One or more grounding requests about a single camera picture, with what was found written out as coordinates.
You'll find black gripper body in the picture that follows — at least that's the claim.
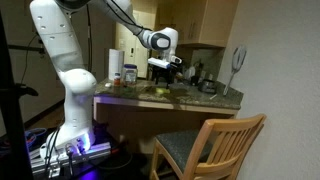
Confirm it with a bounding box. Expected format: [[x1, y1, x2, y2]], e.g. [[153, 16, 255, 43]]
[[155, 67, 173, 84]]

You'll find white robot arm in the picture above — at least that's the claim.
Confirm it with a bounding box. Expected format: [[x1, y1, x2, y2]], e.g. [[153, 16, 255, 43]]
[[30, 0, 178, 158]]

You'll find yellow sponge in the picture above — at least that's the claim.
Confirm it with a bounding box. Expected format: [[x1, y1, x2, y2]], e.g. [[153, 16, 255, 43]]
[[156, 88, 170, 94]]

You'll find clear jar with blue lid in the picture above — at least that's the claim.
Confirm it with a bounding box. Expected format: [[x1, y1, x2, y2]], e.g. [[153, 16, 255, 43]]
[[123, 64, 138, 86]]

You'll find dark metal pot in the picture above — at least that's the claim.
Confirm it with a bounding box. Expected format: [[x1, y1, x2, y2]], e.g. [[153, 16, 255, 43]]
[[198, 79, 216, 94]]

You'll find white paper towel roll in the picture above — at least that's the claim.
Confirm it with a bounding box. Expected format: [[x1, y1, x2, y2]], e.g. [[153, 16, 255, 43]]
[[108, 49, 124, 80]]

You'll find wooden upper cabinet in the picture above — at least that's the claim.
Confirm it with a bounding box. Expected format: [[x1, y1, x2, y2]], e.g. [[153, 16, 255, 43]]
[[155, 0, 239, 47]]

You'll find white earbuds case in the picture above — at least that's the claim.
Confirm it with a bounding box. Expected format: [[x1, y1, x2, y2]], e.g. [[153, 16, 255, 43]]
[[105, 83, 111, 88]]

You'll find white electric fly swatter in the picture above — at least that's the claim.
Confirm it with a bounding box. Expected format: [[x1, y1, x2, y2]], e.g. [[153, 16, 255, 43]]
[[223, 45, 247, 96]]

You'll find wooden chair with grey seat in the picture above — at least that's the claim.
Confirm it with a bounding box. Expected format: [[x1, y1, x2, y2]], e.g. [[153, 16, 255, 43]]
[[149, 114, 266, 180]]

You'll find black tripod stand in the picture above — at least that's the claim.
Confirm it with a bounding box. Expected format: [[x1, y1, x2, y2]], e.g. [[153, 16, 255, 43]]
[[0, 15, 34, 180]]

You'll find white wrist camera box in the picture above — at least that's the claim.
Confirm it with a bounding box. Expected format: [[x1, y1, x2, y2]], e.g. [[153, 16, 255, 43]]
[[148, 57, 170, 69]]

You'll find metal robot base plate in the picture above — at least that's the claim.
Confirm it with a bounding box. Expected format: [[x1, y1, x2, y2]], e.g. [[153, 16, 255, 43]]
[[29, 142, 111, 179]]

